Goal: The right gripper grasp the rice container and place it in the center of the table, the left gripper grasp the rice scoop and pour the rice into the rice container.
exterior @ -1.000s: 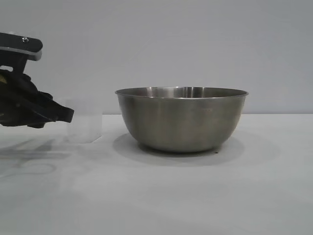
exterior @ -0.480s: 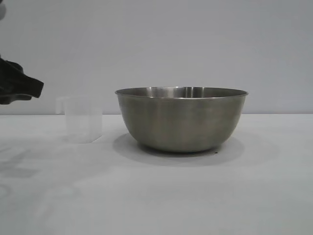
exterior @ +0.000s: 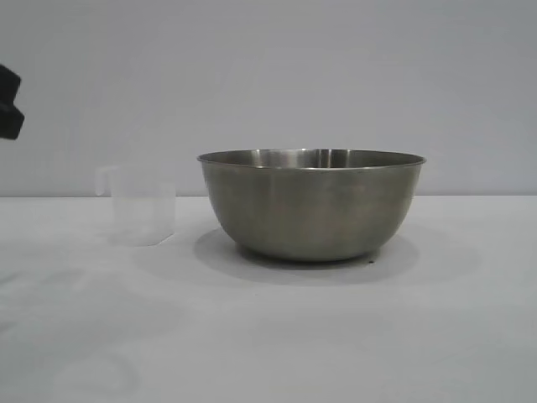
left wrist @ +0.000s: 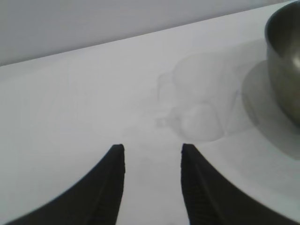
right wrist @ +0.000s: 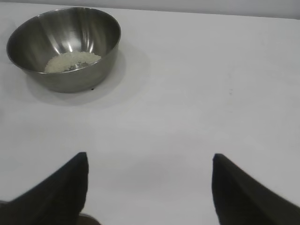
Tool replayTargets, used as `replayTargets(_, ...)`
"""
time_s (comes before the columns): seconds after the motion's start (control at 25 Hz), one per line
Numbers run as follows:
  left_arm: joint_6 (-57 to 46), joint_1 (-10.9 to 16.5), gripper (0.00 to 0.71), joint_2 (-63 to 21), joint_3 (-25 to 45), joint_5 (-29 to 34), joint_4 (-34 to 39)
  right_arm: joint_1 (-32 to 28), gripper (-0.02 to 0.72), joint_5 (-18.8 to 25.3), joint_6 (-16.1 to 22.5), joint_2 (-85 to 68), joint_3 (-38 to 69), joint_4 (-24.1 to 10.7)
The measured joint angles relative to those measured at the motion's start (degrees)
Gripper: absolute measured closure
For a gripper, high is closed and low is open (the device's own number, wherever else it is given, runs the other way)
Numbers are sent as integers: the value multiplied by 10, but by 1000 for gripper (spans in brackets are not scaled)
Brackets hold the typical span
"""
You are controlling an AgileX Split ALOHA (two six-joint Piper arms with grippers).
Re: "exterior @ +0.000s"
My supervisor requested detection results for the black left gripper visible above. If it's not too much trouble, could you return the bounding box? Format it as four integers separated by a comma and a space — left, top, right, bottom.
0, 62, 25, 140

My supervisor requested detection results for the translucent plastic measuring cup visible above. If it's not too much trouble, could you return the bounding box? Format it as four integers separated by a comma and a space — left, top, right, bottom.
95, 165, 177, 247

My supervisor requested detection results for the stainless steel mixing bowl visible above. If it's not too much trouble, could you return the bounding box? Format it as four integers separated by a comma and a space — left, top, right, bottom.
196, 147, 428, 264

